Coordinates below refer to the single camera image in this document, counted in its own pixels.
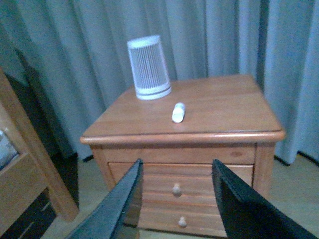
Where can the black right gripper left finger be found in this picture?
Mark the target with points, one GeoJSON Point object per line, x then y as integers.
{"type": "Point", "coordinates": [117, 216]}

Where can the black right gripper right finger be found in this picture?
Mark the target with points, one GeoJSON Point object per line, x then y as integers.
{"type": "Point", "coordinates": [246, 214]}

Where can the wooden drawer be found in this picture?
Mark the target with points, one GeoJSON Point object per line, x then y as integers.
{"type": "Point", "coordinates": [179, 183]}
{"type": "Point", "coordinates": [194, 219]}

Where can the white medicine bottle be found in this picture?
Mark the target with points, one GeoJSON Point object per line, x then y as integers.
{"type": "Point", "coordinates": [178, 112]}

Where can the wooden nightstand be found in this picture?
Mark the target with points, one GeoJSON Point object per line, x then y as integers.
{"type": "Point", "coordinates": [226, 118]}

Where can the grey mattress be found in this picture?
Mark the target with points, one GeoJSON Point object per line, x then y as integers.
{"type": "Point", "coordinates": [7, 150]}

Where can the white cylindrical air purifier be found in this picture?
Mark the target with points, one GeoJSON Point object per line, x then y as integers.
{"type": "Point", "coordinates": [149, 68]}

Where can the grey curtain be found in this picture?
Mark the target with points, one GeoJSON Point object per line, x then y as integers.
{"type": "Point", "coordinates": [73, 55]}

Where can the wooden bed frame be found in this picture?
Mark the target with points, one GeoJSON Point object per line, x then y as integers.
{"type": "Point", "coordinates": [30, 172]}

